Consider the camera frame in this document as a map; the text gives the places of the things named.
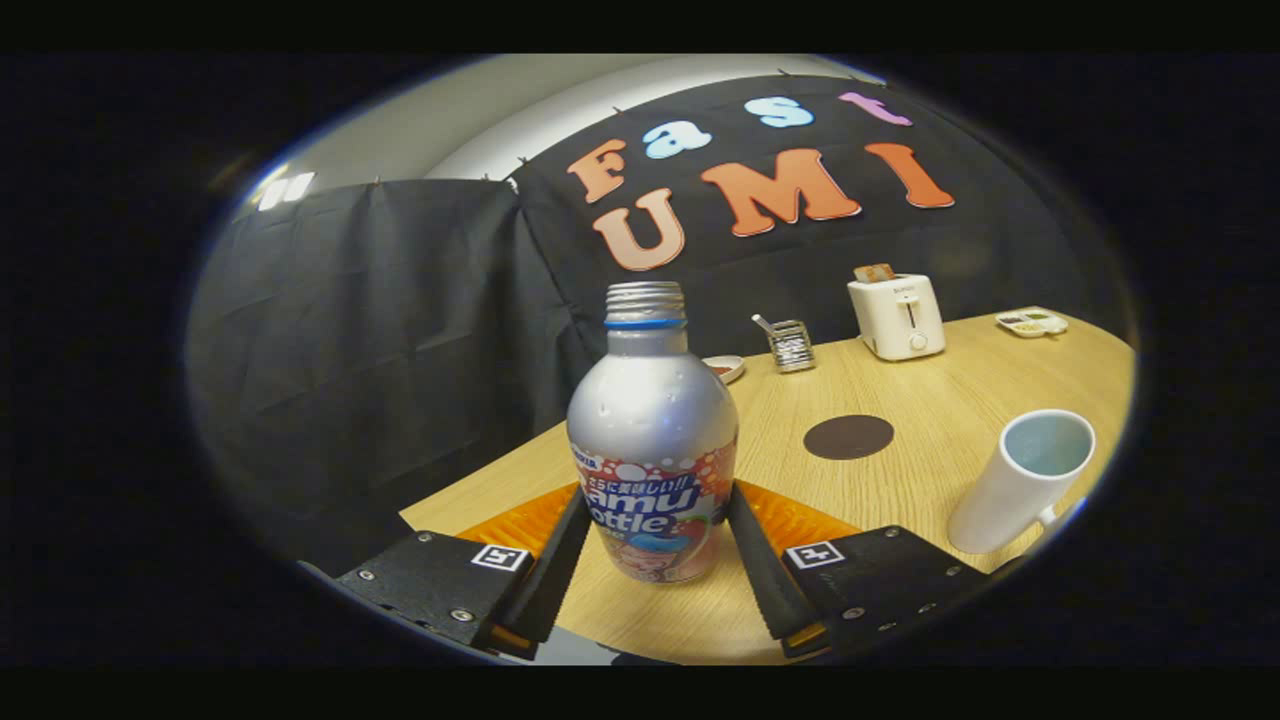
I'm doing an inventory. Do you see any white divided snack tray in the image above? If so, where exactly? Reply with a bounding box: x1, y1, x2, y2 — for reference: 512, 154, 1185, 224
995, 308, 1069, 339

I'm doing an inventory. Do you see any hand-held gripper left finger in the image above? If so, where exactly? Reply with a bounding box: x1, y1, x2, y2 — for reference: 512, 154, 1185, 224
335, 483, 593, 661

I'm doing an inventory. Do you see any metal mesh holder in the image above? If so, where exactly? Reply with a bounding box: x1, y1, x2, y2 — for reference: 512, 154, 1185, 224
752, 313, 817, 374

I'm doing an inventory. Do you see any wooden table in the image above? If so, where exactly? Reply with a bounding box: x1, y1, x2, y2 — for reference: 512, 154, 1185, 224
398, 307, 1137, 666

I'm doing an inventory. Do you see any dark brown round coaster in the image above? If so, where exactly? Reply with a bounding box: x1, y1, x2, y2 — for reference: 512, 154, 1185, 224
803, 414, 895, 461

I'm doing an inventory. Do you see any silver juice bottle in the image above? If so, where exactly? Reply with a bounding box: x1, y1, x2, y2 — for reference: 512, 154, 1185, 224
566, 281, 741, 585

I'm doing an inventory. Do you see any white toaster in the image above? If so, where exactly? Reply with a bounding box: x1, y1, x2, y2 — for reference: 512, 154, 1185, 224
847, 272, 946, 362

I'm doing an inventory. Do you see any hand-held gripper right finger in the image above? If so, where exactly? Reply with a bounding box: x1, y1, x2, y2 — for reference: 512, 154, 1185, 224
725, 478, 991, 661

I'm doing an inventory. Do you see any white cup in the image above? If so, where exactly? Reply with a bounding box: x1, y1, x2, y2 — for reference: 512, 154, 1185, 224
947, 409, 1097, 556

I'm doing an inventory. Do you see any black backdrop cloth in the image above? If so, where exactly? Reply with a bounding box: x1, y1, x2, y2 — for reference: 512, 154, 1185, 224
185, 75, 1131, 576

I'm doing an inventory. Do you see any narrow ceiling light panel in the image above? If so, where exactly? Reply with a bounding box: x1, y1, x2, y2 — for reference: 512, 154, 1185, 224
258, 171, 317, 212

